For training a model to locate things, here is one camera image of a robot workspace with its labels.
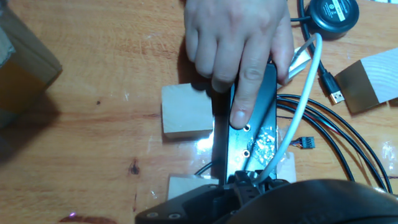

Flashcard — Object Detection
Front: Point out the person's hand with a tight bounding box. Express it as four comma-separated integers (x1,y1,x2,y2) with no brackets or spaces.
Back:
183,0,295,130

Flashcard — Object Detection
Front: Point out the black docking station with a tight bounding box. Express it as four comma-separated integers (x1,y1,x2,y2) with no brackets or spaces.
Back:
224,63,279,184

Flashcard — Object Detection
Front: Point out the black USB plug cable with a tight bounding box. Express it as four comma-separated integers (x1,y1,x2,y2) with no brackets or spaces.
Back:
297,0,346,105

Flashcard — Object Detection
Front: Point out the black round puck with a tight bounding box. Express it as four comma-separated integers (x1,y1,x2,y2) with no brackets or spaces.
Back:
306,0,361,40

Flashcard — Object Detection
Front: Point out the varnished wooden board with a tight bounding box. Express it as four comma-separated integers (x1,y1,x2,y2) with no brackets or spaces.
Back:
0,0,398,224

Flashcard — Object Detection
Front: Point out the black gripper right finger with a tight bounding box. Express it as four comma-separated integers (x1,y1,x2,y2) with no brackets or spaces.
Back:
217,179,398,224

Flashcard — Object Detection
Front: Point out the torn cardboard box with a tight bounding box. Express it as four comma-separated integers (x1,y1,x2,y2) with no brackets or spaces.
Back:
0,2,63,130

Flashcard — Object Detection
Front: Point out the white USB drive with cord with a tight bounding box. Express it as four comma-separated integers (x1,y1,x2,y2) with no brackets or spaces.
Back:
253,32,323,185

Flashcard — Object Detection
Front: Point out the black coiled cable bundle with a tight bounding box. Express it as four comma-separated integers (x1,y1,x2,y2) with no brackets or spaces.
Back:
194,94,394,195

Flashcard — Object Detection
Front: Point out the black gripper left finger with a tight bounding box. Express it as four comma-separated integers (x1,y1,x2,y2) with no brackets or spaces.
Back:
135,170,259,224

